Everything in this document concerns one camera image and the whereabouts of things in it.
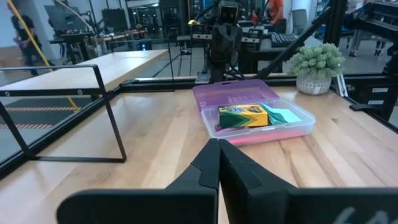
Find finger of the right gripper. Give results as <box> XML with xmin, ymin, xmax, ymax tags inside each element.
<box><xmin>226</xmin><ymin>30</ymin><xmax>243</xmax><ymax>60</ymax></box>
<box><xmin>212</xmin><ymin>30</ymin><xmax>228</xmax><ymax>60</ymax></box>

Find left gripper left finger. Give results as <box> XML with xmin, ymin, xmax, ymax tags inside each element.
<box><xmin>57</xmin><ymin>138</ymin><xmax>221</xmax><ymax>224</ymax></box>

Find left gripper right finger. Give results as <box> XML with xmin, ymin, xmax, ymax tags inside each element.
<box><xmin>218</xmin><ymin>139</ymin><xmax>398</xmax><ymax>224</ymax></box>

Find clear pencil case purple lid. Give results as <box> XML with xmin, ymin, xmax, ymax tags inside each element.
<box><xmin>192</xmin><ymin>78</ymin><xmax>317</xmax><ymax>147</ymax></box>

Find yellow green crayon box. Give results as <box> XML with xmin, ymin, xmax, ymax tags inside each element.
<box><xmin>217</xmin><ymin>103</ymin><xmax>270</xmax><ymax>129</ymax></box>

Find blue sticky note pad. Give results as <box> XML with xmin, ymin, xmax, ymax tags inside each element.
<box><xmin>261</xmin><ymin>103</ymin><xmax>303</xmax><ymax>126</ymax></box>

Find black keyboard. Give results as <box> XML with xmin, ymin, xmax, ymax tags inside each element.
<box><xmin>269</xmin><ymin>32</ymin><xmax>300</xmax><ymax>49</ymax></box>

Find person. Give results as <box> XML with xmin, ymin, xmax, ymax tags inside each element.
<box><xmin>8</xmin><ymin>13</ymin><xmax>45</xmax><ymax>77</ymax></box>
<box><xmin>266</xmin><ymin>0</ymin><xmax>285</xmax><ymax>30</ymax></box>

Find grey office chair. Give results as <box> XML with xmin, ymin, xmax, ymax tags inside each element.
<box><xmin>290</xmin><ymin>8</ymin><xmax>309</xmax><ymax>35</ymax></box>

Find green potted plant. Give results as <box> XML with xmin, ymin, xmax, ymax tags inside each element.
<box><xmin>289</xmin><ymin>42</ymin><xmax>347</xmax><ymax>96</ymax></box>

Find black equipment rack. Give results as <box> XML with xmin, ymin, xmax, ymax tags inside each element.
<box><xmin>343</xmin><ymin>0</ymin><xmax>398</xmax><ymax>124</ymax></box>

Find wooden shelf riser black legs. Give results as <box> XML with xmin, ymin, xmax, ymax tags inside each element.
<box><xmin>0</xmin><ymin>49</ymin><xmax>171</xmax><ymax>164</ymax></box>

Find black hazard striped mat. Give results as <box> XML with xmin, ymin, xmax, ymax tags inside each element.
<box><xmin>0</xmin><ymin>97</ymin><xmax>94</xmax><ymax>147</ymax></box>

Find black monitor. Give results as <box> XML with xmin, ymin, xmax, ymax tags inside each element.
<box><xmin>44</xmin><ymin>4</ymin><xmax>87</xmax><ymax>32</ymax></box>

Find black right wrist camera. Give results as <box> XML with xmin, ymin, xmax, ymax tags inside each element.
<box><xmin>218</xmin><ymin>0</ymin><xmax>240</xmax><ymax>26</ymax></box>

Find yellow hanging cable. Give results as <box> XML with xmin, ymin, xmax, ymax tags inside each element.
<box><xmin>6</xmin><ymin>0</ymin><xmax>79</xmax><ymax>112</ymax></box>

